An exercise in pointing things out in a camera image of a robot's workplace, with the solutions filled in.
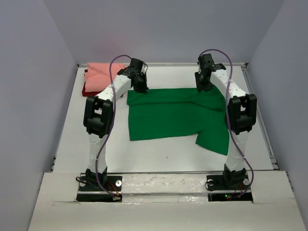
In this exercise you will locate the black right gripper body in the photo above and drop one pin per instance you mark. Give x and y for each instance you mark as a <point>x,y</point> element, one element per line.
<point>203,83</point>

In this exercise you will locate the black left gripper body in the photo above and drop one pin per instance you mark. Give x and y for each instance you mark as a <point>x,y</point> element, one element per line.
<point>140,86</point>

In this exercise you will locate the green t-shirt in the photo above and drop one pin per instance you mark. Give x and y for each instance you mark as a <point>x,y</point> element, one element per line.
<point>166,113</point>

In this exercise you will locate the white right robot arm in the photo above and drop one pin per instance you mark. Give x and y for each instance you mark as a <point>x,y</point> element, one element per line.
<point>240,117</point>

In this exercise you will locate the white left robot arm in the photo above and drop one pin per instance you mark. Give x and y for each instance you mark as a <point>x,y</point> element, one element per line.
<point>99,116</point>

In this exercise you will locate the pink folded t-shirt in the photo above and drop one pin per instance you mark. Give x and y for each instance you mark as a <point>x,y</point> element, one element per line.
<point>98,76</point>

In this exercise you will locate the dark red folded t-shirt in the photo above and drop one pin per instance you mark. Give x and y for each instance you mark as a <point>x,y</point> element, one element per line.
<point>88,93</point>

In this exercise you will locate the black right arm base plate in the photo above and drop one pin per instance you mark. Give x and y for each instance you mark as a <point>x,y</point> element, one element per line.
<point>218,191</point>

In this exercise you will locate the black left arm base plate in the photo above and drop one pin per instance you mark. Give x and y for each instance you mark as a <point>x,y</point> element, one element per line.
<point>92,192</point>

